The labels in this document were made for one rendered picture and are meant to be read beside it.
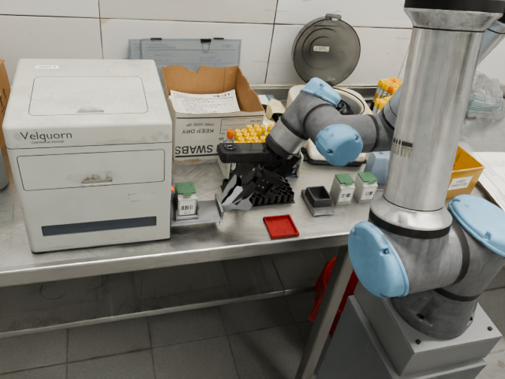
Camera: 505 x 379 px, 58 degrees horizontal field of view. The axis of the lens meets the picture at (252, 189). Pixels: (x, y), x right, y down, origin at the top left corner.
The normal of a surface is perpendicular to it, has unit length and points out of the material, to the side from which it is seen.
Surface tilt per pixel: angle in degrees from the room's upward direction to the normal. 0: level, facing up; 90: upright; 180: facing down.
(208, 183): 0
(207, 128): 92
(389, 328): 90
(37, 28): 90
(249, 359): 0
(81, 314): 0
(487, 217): 9
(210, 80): 87
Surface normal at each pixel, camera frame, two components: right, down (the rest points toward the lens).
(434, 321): -0.30, 0.30
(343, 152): 0.32, 0.64
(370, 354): -0.95, 0.07
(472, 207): 0.29, -0.76
